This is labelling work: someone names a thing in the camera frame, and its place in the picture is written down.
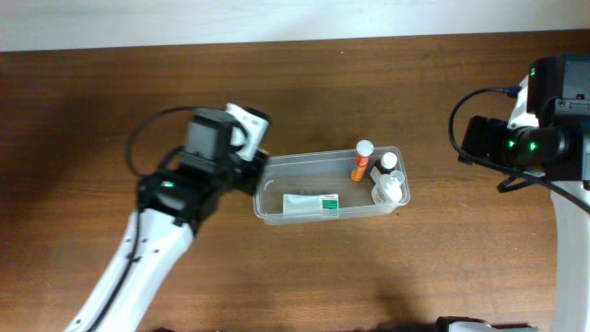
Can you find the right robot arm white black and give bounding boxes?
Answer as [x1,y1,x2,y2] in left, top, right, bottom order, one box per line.
[453,96,589,332]

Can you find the white Panadol box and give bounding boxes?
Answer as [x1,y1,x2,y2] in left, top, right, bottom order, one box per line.
[282,194,339,217]

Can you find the orange Redoxon tube white cap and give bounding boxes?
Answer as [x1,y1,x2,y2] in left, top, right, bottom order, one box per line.
[351,140,374,182]

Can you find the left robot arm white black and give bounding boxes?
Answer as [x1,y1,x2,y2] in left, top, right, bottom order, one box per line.
[67,103,271,331]

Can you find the clear plastic container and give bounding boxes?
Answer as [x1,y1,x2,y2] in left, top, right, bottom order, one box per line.
[254,149,410,225]

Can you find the dark bottle with white cap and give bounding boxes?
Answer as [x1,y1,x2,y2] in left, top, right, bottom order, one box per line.
[374,152,398,174]

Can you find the clear spray bottle white label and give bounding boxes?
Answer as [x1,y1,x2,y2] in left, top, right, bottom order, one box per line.
[370,167,409,205]

